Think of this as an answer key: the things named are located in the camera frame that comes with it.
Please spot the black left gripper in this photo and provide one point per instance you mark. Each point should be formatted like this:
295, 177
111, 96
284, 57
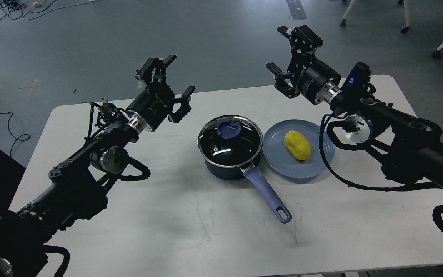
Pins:
156, 102

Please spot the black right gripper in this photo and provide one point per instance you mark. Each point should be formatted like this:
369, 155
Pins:
307, 74

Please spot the glass pot lid blue knob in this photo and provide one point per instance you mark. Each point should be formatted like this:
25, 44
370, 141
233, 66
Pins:
230, 140

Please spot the yellow potato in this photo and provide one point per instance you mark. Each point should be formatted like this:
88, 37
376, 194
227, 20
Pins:
298, 145

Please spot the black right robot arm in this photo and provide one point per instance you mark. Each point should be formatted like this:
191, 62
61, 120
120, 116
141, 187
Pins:
408, 148

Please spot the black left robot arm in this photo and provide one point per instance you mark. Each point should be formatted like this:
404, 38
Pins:
80, 183

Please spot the blue round plate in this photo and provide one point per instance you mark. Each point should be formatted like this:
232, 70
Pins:
279, 157

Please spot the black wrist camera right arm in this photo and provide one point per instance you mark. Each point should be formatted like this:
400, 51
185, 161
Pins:
359, 76

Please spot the dark blue saucepan purple handle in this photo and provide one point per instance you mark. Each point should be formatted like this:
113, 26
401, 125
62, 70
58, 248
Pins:
250, 171

